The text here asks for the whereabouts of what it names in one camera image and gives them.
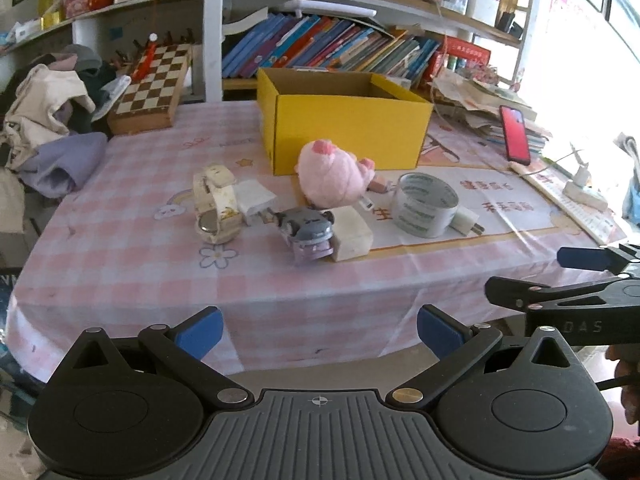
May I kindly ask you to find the pink checked tablecloth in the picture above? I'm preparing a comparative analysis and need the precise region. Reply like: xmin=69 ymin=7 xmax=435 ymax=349
xmin=4 ymin=100 xmax=627 ymax=384

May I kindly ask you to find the white pen holder box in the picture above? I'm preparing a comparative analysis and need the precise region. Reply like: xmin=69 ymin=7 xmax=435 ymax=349
xmin=465 ymin=0 xmax=499 ymax=27

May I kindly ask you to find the red tassel ornament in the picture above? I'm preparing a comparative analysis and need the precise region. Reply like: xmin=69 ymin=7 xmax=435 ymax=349
xmin=131 ymin=32 xmax=157 ymax=82

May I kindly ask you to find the white power strip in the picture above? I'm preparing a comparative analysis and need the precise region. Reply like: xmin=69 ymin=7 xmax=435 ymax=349
xmin=563 ymin=180 xmax=608 ymax=212

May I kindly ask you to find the white charger plug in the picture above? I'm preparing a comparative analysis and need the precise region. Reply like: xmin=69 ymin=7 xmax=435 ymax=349
xmin=450 ymin=206 xmax=485 ymax=236
xmin=233 ymin=180 xmax=277 ymax=226

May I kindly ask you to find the stack of papers and books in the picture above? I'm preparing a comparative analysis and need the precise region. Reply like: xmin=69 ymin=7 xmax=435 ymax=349
xmin=432 ymin=70 xmax=552 ymax=153

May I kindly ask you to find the row of books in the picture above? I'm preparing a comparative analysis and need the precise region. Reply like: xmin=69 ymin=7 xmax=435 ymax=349
xmin=221 ymin=12 xmax=440 ymax=86

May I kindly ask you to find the white charging cable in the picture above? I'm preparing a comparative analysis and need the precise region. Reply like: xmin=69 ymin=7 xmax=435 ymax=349
xmin=519 ymin=144 xmax=591 ymax=187

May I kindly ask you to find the pink plush pig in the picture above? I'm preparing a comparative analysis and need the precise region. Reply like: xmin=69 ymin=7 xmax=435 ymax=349
xmin=295 ymin=139 xmax=375 ymax=209

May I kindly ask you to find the smartphone standing on desk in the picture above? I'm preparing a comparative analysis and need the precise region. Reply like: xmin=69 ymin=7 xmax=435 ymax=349
xmin=499 ymin=105 xmax=532 ymax=166

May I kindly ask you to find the cream wrist watch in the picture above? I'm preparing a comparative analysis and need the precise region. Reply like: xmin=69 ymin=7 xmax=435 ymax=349
xmin=192 ymin=164 xmax=243 ymax=245

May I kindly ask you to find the white bookshelf frame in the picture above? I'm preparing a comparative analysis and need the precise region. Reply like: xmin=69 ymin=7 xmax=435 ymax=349
xmin=1 ymin=0 xmax=539 ymax=102

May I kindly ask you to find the yellow cardboard box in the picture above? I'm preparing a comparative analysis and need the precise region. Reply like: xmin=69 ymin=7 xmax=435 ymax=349
xmin=257 ymin=68 xmax=433 ymax=176

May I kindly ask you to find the pile of clothes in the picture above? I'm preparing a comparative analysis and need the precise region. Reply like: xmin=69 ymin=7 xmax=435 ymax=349
xmin=1 ymin=44 xmax=131 ymax=200

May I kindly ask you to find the grey tape roll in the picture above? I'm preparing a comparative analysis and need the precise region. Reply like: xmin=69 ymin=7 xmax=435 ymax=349
xmin=390 ymin=172 xmax=460 ymax=238

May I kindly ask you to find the grey toy car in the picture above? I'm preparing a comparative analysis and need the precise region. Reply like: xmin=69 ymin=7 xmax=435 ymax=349
xmin=274 ymin=207 xmax=335 ymax=263

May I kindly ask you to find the wooden chess board box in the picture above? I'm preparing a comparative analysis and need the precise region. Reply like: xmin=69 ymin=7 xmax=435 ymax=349
xmin=107 ymin=44 xmax=192 ymax=136

